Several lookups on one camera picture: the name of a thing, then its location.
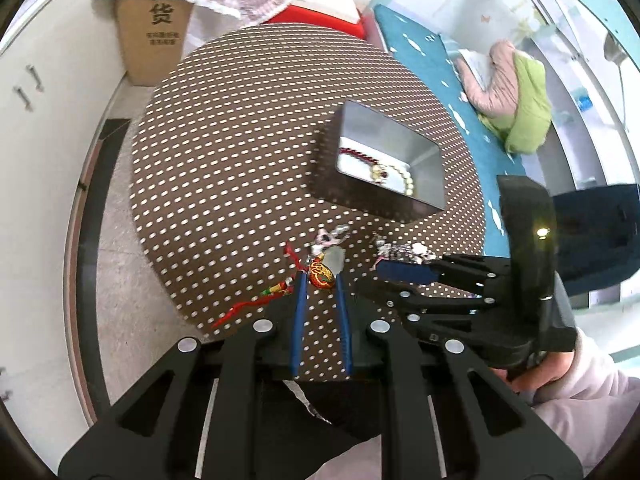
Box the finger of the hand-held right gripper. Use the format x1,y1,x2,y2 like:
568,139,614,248
354,279,523,367
375,254,513,302

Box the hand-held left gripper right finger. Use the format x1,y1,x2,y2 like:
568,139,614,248
334,275,583,480

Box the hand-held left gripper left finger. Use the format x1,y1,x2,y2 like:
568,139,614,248
57,272,308,480

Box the silver chain bracelet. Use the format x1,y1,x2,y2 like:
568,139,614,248
374,237,437,266

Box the red knot tassel charm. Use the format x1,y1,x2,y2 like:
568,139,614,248
212,242,336,329

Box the pink charm keychain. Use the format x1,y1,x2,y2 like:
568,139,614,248
311,225,351,257

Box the silver metal tin box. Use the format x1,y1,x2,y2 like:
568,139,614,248
306,100,447,224

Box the person's right forearm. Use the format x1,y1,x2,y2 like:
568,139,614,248
530,327,640,480

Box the person's right hand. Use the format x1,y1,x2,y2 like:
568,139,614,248
492,350,581,394

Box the dark blue cloth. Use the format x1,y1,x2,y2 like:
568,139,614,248
550,184,640,307

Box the person's dark pants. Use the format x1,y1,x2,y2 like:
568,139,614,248
260,379,387,480

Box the person's pale pink top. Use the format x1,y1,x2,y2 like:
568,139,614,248
310,435,390,480

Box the green garment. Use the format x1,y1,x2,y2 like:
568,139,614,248
504,52,554,156

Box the round polka dot table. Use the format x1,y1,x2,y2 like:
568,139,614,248
131,27,488,342

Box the pink garment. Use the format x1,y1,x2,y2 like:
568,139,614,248
457,41,521,122

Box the teal printed bed mat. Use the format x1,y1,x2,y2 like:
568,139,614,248
372,4,527,262

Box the red stool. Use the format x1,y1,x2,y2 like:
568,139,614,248
260,4,369,39

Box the white cabinet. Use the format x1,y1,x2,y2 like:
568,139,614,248
0,0,132,401

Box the brown cardboard box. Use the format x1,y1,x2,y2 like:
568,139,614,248
114,0,195,87

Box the pale green bead bracelet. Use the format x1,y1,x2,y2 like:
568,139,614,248
367,160,417,197

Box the dark red bead bracelet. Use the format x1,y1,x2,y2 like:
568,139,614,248
338,146,389,181

